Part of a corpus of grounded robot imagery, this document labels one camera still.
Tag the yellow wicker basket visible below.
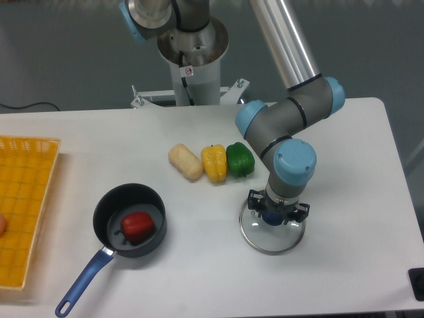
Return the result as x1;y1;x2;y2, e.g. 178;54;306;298
1;135;61;290

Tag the dark saucepan with blue handle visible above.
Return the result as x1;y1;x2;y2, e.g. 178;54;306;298
55;183;167;317

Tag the white metal base frame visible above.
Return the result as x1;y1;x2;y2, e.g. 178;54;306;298
131;78;250;109

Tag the black device at table edge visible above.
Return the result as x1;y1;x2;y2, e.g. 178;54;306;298
408;268;424;301

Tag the green bell pepper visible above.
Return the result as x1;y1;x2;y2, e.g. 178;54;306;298
226;142;255;178

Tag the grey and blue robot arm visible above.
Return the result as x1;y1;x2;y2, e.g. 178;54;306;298
119;1;345;226

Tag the glass pot lid blue knob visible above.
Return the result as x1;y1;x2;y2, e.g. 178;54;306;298
238;199;306;256

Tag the black cable on floor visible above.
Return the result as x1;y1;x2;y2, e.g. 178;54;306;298
0;101;61;111

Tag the beige bread loaf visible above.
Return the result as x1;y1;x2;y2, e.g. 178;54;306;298
168;144;203;182

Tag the yellow bell pepper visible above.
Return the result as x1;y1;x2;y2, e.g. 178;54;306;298
201;144;227;184

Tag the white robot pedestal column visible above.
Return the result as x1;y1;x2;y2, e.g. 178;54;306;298
157;17;229;106

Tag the red bell pepper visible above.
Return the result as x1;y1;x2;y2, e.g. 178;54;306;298
114;211;155;246

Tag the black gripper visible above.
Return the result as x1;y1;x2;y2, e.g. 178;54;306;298
247;189;310;225

